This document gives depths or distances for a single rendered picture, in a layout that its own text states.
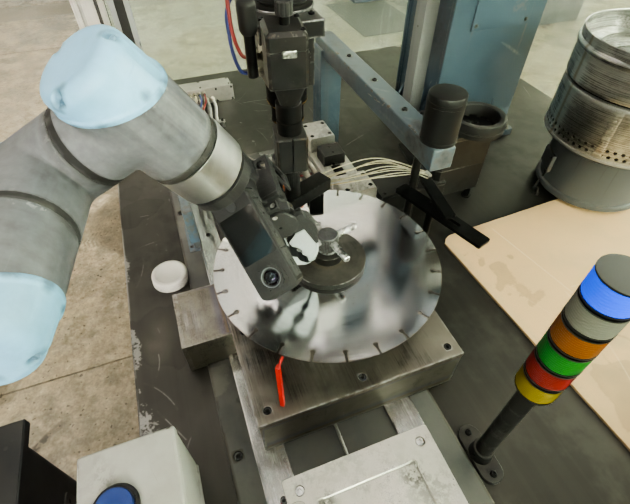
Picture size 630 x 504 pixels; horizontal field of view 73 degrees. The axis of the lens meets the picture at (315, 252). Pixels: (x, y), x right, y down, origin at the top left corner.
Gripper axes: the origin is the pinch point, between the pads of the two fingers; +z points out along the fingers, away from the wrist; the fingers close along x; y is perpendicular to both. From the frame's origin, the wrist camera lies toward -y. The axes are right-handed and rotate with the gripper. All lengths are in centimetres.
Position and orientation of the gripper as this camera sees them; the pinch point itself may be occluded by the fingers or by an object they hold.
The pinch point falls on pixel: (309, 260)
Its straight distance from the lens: 57.3
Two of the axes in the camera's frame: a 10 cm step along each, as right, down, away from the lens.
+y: -2.8, -8.2, 5.0
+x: -8.6, 4.5, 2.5
